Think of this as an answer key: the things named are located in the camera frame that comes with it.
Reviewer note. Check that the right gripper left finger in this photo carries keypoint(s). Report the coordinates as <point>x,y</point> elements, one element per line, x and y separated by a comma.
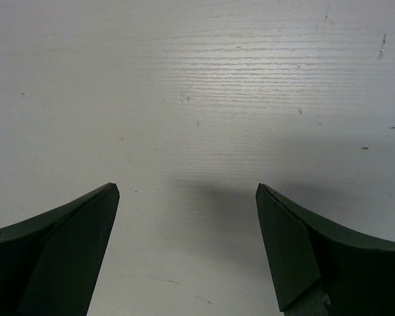
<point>49,264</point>

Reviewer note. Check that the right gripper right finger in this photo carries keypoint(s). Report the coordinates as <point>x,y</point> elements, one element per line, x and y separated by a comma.
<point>320,267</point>

